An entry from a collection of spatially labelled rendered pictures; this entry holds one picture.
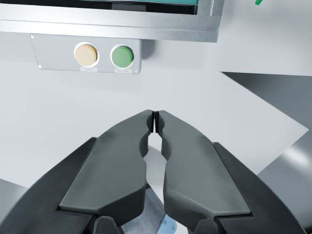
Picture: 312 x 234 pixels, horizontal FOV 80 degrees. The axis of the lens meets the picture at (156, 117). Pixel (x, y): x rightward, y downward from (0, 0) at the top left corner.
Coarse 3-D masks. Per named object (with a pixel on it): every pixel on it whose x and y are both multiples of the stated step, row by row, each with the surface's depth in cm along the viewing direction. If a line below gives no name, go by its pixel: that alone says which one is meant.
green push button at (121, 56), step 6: (120, 48) 35; (126, 48) 36; (114, 54) 36; (120, 54) 36; (126, 54) 36; (114, 60) 36; (120, 60) 36; (126, 60) 36; (120, 66) 37; (126, 66) 37
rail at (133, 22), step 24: (0, 24) 34; (24, 24) 34; (48, 24) 34; (72, 24) 35; (96, 24) 35; (120, 24) 35; (144, 24) 35; (168, 24) 35; (192, 24) 35; (216, 24) 35
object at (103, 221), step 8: (104, 216) 6; (96, 224) 5; (104, 224) 5; (112, 224) 5; (200, 224) 6; (208, 224) 6; (216, 224) 6; (96, 232) 5; (104, 232) 5; (112, 232) 5; (200, 232) 5; (208, 232) 5; (216, 232) 5
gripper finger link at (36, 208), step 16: (64, 160) 8; (80, 160) 8; (48, 176) 7; (64, 176) 7; (32, 192) 6; (48, 192) 6; (64, 192) 6; (16, 208) 6; (32, 208) 6; (48, 208) 6; (0, 224) 5; (16, 224) 5; (32, 224) 5; (48, 224) 5; (64, 224) 5; (80, 224) 6
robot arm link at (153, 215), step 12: (144, 204) 47; (156, 204) 48; (144, 216) 46; (156, 216) 46; (168, 216) 48; (120, 228) 45; (132, 228) 44; (144, 228) 44; (156, 228) 44; (168, 228) 45
